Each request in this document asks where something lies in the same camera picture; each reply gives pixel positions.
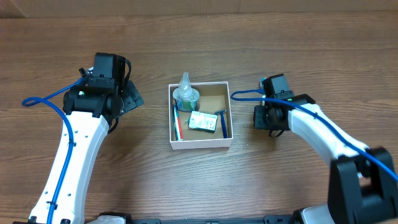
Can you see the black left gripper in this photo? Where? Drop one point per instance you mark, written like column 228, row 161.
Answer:
column 133, row 98

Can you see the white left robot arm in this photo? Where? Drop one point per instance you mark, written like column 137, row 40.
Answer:
column 90, row 109

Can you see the green white toothbrush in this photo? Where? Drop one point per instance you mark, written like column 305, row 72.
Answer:
column 261, row 85

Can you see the pink cardboard box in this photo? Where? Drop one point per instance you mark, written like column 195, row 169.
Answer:
column 214, row 96

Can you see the teal toothpaste tube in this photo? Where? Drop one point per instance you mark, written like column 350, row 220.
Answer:
column 178, row 130

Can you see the green white soap bar pack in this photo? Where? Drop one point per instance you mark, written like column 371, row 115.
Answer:
column 203, row 121

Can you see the clear soap pump bottle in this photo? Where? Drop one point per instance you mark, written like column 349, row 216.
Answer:
column 185, row 96

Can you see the blue disposable razor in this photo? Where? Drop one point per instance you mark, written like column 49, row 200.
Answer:
column 223, row 124

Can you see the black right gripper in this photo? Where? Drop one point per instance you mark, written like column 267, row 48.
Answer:
column 259, row 116

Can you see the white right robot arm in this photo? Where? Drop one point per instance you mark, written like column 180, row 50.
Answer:
column 362, row 184

